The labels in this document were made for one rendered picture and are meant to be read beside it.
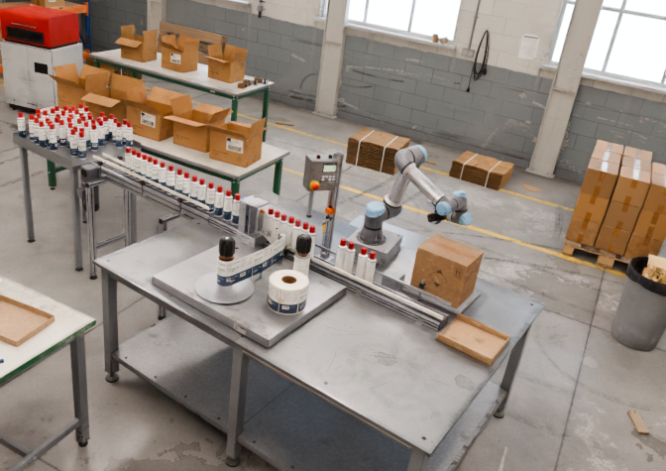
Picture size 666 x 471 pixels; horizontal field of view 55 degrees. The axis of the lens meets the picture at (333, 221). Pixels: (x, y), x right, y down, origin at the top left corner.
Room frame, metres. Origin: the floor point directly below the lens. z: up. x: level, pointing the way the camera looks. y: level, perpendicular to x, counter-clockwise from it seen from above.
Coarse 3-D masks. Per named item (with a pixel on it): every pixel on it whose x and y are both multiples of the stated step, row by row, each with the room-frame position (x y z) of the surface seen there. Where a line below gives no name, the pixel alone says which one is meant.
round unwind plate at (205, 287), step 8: (216, 272) 2.96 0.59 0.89; (200, 280) 2.86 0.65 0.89; (208, 280) 2.87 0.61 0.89; (248, 280) 2.92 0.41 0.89; (200, 288) 2.78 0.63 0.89; (208, 288) 2.79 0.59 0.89; (216, 288) 2.80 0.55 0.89; (240, 288) 2.83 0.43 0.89; (248, 288) 2.84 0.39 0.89; (208, 296) 2.71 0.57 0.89; (216, 296) 2.72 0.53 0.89; (224, 296) 2.73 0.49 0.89; (232, 296) 2.74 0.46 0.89; (240, 296) 2.75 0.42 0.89; (248, 296) 2.76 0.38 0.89
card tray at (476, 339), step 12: (456, 324) 2.86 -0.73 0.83; (468, 324) 2.88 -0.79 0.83; (480, 324) 2.86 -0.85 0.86; (444, 336) 2.68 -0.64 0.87; (456, 336) 2.75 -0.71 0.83; (468, 336) 2.77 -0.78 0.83; (480, 336) 2.78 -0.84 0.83; (492, 336) 2.80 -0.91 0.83; (504, 336) 2.78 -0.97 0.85; (456, 348) 2.64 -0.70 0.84; (468, 348) 2.62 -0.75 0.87; (480, 348) 2.68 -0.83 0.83; (492, 348) 2.69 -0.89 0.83; (480, 360) 2.58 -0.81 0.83; (492, 360) 2.55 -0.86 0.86
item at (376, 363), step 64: (128, 256) 3.10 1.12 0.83; (192, 256) 3.19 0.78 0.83; (192, 320) 2.60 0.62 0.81; (320, 320) 2.73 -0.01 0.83; (384, 320) 2.81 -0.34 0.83; (448, 320) 2.89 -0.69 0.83; (512, 320) 2.98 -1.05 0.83; (320, 384) 2.24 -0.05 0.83; (384, 384) 2.30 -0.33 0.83; (448, 384) 2.37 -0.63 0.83
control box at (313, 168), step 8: (312, 160) 3.31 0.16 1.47; (320, 160) 3.33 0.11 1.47; (328, 160) 3.35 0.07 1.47; (336, 160) 3.37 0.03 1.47; (304, 168) 3.38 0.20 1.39; (312, 168) 3.31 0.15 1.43; (320, 168) 3.32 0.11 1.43; (304, 176) 3.37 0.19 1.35; (312, 176) 3.31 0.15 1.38; (320, 176) 3.33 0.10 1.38; (336, 176) 3.37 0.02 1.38; (304, 184) 3.36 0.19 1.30; (312, 184) 3.31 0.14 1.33; (320, 184) 3.33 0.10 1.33; (328, 184) 3.35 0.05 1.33
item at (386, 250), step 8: (384, 232) 3.66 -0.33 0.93; (392, 232) 3.67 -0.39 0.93; (352, 240) 3.51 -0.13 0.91; (360, 240) 3.51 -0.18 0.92; (384, 240) 3.55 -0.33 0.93; (392, 240) 3.56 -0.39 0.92; (400, 240) 3.62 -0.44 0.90; (360, 248) 3.47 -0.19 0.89; (368, 248) 3.44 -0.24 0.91; (376, 248) 3.44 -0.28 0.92; (384, 248) 3.45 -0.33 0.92; (392, 248) 3.50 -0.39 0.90; (400, 248) 3.65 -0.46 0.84; (368, 256) 3.44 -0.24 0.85; (376, 256) 3.42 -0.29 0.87; (384, 256) 3.40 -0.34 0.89; (392, 256) 3.52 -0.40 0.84; (384, 264) 3.40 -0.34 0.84
